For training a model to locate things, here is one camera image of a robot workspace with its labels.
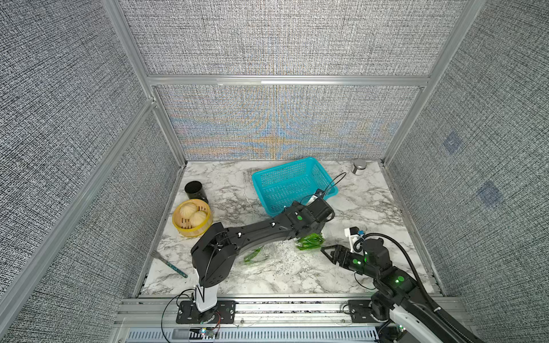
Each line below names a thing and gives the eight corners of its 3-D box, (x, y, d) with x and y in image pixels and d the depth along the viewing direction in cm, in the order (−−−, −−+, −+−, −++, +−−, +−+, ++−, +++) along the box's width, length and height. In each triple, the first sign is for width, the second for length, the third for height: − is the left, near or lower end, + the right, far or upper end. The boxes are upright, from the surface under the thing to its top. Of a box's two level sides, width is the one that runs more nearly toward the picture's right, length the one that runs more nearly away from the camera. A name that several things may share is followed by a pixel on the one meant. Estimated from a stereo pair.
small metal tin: (351, 173, 115) (353, 169, 112) (353, 161, 120) (355, 157, 117) (363, 176, 113) (365, 172, 111) (365, 164, 119) (367, 160, 116)
